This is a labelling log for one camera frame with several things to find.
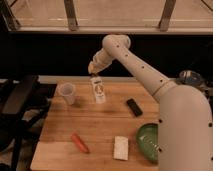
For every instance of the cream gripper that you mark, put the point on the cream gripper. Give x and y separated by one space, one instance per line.
92 69

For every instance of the white labelled bottle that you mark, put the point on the white labelled bottle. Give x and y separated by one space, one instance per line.
98 89

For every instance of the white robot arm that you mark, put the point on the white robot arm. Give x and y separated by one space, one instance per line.
185 130

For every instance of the clear plastic cup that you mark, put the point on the clear plastic cup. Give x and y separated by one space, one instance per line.
67 91

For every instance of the black remote control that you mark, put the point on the black remote control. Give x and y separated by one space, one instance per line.
134 107

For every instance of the orange carrot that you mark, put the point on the orange carrot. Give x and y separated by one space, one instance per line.
79 143

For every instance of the black chair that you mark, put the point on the black chair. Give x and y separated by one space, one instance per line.
21 110

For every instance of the white sponge block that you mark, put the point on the white sponge block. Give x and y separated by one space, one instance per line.
121 147

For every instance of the green plate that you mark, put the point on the green plate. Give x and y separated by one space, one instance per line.
147 141

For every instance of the metal bowl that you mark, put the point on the metal bowl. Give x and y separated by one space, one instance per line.
191 78

